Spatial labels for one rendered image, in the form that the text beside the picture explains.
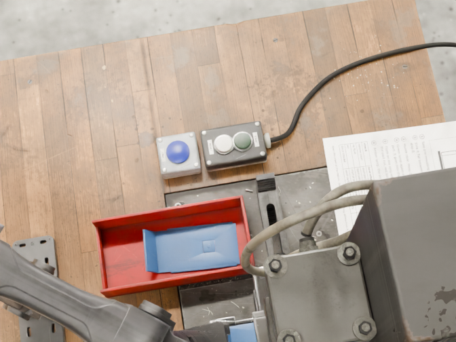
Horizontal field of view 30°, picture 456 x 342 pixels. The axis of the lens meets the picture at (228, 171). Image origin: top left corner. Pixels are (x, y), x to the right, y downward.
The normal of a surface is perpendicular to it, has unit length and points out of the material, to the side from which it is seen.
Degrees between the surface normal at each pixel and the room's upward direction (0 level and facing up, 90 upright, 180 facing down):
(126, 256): 0
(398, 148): 1
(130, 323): 26
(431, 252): 0
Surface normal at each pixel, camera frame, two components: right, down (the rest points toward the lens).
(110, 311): 0.36, -0.08
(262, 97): -0.04, -0.29
